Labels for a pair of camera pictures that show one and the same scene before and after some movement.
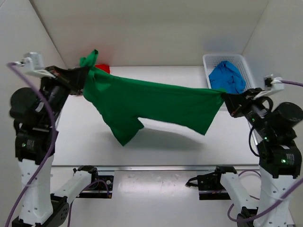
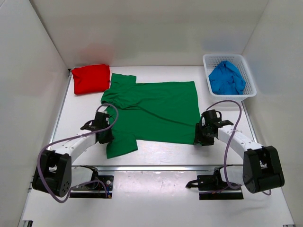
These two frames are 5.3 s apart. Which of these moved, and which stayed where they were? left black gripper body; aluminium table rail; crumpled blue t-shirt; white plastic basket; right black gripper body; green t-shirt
Moved: right black gripper body; left black gripper body; green t-shirt
Stayed: crumpled blue t-shirt; aluminium table rail; white plastic basket
